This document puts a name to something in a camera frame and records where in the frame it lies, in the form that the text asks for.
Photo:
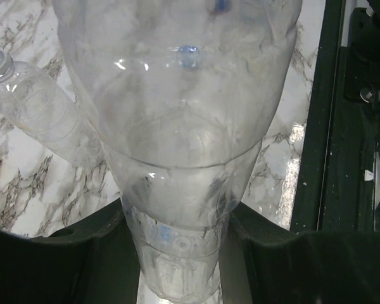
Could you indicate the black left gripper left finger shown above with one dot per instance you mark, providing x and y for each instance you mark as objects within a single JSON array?
[{"x": 92, "y": 261}]

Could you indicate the small clear plastic bottle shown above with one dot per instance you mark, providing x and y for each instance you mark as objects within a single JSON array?
[{"x": 37, "y": 105}]

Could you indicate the large clear plastic bottle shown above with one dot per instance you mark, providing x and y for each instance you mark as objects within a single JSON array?
[{"x": 181, "y": 94}]

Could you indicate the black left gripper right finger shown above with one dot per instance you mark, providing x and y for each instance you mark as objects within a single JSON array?
[{"x": 261, "y": 262}]

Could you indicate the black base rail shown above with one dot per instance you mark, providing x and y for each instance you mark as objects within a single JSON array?
[{"x": 338, "y": 186}]

